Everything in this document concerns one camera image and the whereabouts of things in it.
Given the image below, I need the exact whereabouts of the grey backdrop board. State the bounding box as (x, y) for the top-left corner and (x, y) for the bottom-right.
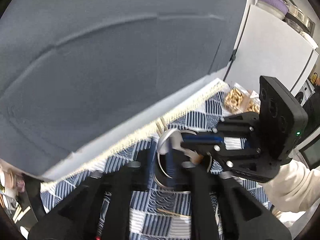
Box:
(0, 0), (250, 180)

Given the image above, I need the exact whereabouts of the clear plastic cookie container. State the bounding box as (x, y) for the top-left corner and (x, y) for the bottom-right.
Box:
(222, 81), (262, 114)

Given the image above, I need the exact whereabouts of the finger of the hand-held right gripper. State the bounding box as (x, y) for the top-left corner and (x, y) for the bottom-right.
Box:
(181, 112), (260, 143)
(181, 142), (263, 178)

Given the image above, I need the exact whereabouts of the person's right forearm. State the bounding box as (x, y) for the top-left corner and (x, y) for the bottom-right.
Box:
(260, 159), (320, 228)

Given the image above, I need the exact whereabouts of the metal spoon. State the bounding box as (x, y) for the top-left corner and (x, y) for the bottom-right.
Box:
(157, 129), (204, 164)

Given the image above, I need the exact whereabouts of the glass lidded container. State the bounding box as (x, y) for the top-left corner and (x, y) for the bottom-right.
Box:
(282, 0), (315, 34)

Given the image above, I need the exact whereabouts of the white washing machine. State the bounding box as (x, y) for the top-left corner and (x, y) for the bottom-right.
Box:
(294, 79), (317, 107)

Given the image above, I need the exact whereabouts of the black cylindrical utensil holder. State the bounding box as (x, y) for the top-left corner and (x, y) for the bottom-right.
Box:
(152, 130), (213, 194)

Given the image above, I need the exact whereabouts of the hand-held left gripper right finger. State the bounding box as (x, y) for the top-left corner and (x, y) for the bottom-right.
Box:
(184, 159), (293, 240)

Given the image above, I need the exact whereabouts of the black appliance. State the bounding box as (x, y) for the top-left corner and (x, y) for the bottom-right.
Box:
(297, 140), (320, 170)

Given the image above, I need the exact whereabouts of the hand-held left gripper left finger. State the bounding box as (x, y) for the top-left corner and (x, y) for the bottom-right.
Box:
(27, 150), (157, 240)

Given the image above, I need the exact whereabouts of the white refrigerator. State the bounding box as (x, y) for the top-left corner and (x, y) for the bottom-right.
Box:
(220, 4), (320, 98)

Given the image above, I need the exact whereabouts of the blue white patterned tablecloth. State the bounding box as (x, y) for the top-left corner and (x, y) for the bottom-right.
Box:
(40, 80), (275, 240)

